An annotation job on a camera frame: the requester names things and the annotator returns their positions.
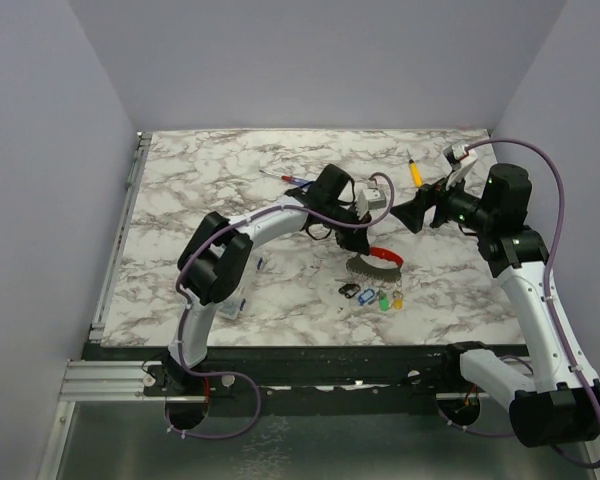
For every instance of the aluminium front rail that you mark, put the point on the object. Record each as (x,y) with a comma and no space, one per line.
(120,373)

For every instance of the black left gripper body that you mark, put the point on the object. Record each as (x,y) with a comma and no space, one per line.
(351,216)

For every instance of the blue key tag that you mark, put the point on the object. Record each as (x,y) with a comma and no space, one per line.
(366,296)

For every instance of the blue red screwdriver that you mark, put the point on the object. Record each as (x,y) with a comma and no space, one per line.
(289,179)

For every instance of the aluminium left side rail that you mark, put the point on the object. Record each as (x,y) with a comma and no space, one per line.
(98,323)

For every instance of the clear plastic screw organizer box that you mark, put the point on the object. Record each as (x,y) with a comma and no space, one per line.
(232,307)

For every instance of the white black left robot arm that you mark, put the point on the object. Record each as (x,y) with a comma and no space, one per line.
(213,262)

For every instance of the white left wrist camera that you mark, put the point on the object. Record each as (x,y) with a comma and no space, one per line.
(369,199)

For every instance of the grey key organizer red handle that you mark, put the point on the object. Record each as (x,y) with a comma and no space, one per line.
(381,264)

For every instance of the yellow screwdriver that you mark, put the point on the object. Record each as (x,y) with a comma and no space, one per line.
(414,172)

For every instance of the aluminium rail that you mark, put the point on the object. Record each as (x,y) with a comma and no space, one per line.
(120,373)
(98,323)

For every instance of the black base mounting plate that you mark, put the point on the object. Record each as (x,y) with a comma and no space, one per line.
(244,397)

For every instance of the green key tag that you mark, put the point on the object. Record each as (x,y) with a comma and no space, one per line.
(383,301)

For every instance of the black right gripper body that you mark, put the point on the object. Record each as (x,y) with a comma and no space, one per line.
(434,204)

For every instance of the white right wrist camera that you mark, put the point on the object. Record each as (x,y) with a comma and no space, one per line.
(461,160)

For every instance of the yellow key tag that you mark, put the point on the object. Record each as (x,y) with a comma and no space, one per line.
(397,300)

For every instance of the black key tag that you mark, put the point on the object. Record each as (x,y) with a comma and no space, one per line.
(349,290)

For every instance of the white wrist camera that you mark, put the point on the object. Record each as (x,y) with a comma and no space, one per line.
(369,199)
(461,160)

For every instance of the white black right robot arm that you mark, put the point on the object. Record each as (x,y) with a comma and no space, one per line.
(560,402)

